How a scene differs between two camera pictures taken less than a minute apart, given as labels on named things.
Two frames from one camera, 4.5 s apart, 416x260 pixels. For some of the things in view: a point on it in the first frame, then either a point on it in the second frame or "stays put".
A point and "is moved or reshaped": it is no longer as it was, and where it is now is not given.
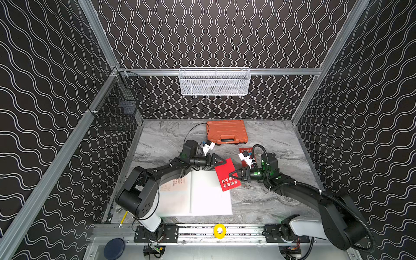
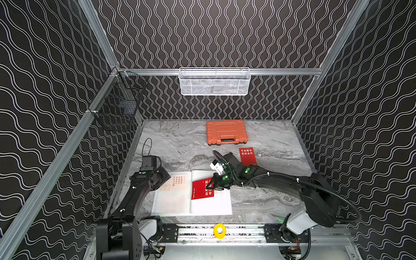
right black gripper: [242, 170] → [215, 186]
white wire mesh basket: [214, 81] stays put
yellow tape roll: [219, 235] stays put
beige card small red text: [178, 184] stays put
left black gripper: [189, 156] → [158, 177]
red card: [226, 181] is moved or reshaped
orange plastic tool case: [227, 131] stays put
